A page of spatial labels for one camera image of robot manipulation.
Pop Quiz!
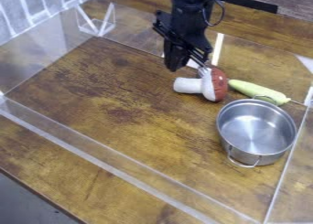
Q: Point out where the black cable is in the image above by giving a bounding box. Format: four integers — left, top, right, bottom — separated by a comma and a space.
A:
202, 0, 226, 27

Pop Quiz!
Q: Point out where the silver metal pot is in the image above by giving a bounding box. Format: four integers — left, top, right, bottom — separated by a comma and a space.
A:
216, 98, 296, 168

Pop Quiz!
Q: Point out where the clear acrylic triangular bracket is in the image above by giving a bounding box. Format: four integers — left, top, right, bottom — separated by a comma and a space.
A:
76, 3, 116, 37

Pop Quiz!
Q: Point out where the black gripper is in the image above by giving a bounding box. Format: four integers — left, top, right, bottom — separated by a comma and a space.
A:
152, 10, 212, 72

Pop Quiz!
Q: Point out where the clear acrylic enclosure wall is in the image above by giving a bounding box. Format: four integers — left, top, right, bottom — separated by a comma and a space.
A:
0, 0, 313, 224

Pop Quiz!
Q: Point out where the black bar in background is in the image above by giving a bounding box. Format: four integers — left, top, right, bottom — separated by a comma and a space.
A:
220, 0, 276, 14

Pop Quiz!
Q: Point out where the spoon with green handle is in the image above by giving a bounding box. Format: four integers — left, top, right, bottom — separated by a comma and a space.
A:
226, 77, 291, 106

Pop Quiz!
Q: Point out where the plush brown white mushroom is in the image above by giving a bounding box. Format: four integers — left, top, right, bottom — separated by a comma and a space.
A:
173, 68, 227, 102

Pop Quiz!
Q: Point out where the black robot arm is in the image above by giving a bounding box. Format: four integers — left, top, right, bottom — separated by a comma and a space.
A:
152, 0, 214, 72

